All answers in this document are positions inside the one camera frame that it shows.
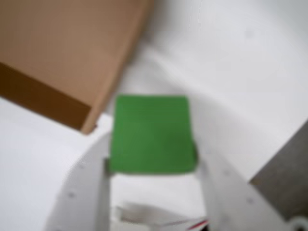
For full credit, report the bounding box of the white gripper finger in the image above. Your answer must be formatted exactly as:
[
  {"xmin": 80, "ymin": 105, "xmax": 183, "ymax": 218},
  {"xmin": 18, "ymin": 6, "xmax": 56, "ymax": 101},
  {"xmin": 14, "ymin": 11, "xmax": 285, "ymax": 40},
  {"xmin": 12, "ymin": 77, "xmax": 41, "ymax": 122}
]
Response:
[
  {"xmin": 192, "ymin": 141, "xmax": 291, "ymax": 231},
  {"xmin": 45, "ymin": 131, "xmax": 114, "ymax": 231}
]

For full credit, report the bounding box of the green cube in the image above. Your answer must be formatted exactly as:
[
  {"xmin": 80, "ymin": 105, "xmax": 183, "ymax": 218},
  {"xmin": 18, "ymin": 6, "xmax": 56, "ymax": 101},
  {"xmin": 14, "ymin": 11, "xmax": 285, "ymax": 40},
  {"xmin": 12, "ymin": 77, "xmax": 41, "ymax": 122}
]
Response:
[{"xmin": 109, "ymin": 94, "xmax": 199, "ymax": 176}]

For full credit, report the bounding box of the brown cardboard box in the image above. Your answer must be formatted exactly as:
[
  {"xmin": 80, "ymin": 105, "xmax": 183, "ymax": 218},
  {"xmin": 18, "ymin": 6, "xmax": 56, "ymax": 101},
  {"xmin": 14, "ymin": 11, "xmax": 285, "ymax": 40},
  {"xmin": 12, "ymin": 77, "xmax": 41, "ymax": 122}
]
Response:
[{"xmin": 0, "ymin": 0, "xmax": 155, "ymax": 136}]

